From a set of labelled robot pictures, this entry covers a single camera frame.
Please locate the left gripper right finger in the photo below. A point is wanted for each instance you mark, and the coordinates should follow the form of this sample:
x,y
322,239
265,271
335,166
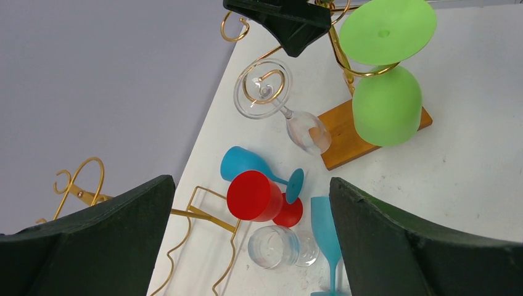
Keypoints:
x,y
389,251

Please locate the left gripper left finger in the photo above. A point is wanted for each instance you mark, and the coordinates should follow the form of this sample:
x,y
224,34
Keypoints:
x,y
23,256

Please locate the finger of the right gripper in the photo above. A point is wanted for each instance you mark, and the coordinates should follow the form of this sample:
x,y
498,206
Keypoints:
x,y
295,24

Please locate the blue plastic goblet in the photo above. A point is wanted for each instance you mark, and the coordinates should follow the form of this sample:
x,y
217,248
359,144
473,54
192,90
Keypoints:
x,y
324,232
238,160

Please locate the small clear front wine glass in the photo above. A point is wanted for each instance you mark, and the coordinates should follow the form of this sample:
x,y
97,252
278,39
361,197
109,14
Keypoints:
x,y
263,89

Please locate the gold hook rack wooden base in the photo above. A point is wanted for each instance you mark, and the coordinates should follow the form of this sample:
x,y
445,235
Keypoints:
x,y
346,144

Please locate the green plastic goblet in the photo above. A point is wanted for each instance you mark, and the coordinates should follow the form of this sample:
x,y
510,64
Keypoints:
x,y
387,108

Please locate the clear glass near red goblet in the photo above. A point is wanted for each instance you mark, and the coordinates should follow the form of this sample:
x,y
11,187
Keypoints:
x,y
276,247

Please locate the red plastic goblet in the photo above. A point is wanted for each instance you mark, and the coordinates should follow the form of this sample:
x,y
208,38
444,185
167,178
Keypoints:
x,y
251,196

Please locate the tall gold wire glass rack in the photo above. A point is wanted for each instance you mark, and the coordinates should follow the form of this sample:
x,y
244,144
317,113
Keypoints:
x,y
111,247

